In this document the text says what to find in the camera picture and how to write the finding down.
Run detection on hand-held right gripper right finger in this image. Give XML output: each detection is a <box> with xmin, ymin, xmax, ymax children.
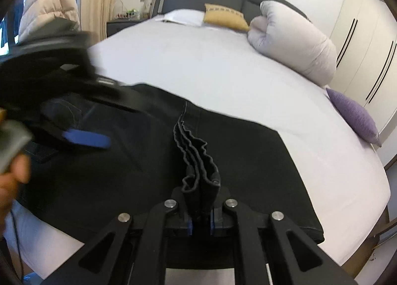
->
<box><xmin>210</xmin><ymin>188</ymin><xmax>358</xmax><ymax>285</ymax></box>

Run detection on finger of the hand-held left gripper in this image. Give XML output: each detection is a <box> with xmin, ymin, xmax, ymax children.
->
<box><xmin>62</xmin><ymin>77</ymin><xmax>151</xmax><ymax>114</ymax></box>
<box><xmin>31</xmin><ymin>108</ymin><xmax>111</xmax><ymax>150</ymax></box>

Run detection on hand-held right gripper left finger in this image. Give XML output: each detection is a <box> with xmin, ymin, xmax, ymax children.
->
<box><xmin>40</xmin><ymin>187</ymin><xmax>195</xmax><ymax>285</ymax></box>

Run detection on black pants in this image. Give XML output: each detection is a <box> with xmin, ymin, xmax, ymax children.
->
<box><xmin>12</xmin><ymin>84</ymin><xmax>326</xmax><ymax>268</ymax></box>

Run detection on person's left hand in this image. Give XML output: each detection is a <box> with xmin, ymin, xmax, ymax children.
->
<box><xmin>0</xmin><ymin>154</ymin><xmax>32</xmax><ymax>222</ymax></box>

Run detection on beige puffer jacket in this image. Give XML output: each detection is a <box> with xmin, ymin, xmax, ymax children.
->
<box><xmin>18</xmin><ymin>0</ymin><xmax>80</xmax><ymax>45</ymax></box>

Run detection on grey nightstand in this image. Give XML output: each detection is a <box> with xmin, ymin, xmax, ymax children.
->
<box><xmin>106</xmin><ymin>20</ymin><xmax>140</xmax><ymax>38</ymax></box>

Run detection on bed with white sheet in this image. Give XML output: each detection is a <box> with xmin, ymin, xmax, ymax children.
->
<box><xmin>0</xmin><ymin>19</ymin><xmax>391</xmax><ymax>285</ymax></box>

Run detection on white pillow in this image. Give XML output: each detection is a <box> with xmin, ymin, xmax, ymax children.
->
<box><xmin>154</xmin><ymin>9</ymin><xmax>207</xmax><ymax>27</ymax></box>

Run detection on yellow cushion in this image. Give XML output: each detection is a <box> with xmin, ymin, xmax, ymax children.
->
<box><xmin>203</xmin><ymin>3</ymin><xmax>251</xmax><ymax>32</ymax></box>

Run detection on rolled white duvet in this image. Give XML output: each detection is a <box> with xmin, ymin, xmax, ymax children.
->
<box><xmin>247</xmin><ymin>0</ymin><xmax>338</xmax><ymax>85</ymax></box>

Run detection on purple cushion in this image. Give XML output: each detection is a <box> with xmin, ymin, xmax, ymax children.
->
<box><xmin>326</xmin><ymin>87</ymin><xmax>381</xmax><ymax>144</ymax></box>

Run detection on white wardrobe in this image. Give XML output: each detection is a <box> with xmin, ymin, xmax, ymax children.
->
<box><xmin>319</xmin><ymin>0</ymin><xmax>397</xmax><ymax>165</ymax></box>

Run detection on white wire basket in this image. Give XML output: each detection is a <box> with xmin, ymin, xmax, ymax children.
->
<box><xmin>115</xmin><ymin>0</ymin><xmax>140</xmax><ymax>21</ymax></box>

